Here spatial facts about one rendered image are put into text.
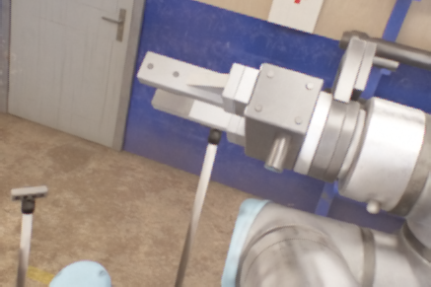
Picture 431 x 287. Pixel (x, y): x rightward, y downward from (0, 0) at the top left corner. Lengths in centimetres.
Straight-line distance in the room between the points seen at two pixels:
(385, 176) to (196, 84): 17
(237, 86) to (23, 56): 392
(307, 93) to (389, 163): 8
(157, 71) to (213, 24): 313
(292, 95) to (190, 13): 322
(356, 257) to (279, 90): 16
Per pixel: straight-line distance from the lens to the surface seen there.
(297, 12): 331
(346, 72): 45
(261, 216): 46
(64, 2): 396
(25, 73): 432
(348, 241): 47
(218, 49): 359
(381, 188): 43
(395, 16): 329
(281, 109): 39
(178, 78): 43
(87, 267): 81
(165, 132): 394
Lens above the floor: 209
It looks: 25 degrees down
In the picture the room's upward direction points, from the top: 14 degrees clockwise
